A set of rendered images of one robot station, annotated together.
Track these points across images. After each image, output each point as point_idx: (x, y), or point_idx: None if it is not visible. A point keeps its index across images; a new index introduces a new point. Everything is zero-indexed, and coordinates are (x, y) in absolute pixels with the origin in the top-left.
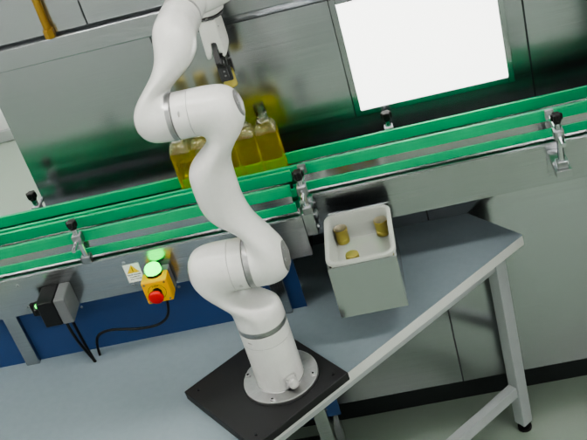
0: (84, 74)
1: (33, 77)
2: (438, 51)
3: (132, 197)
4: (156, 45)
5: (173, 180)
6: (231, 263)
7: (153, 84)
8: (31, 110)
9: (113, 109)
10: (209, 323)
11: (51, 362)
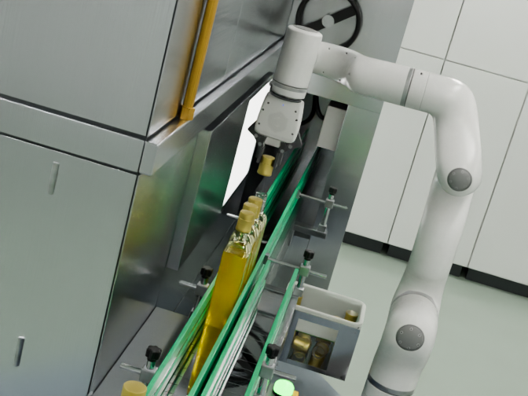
0: (170, 171)
1: (155, 176)
2: (247, 148)
3: (192, 328)
4: (470, 104)
5: (207, 296)
6: (436, 313)
7: (478, 138)
8: (137, 227)
9: (162, 219)
10: None
11: None
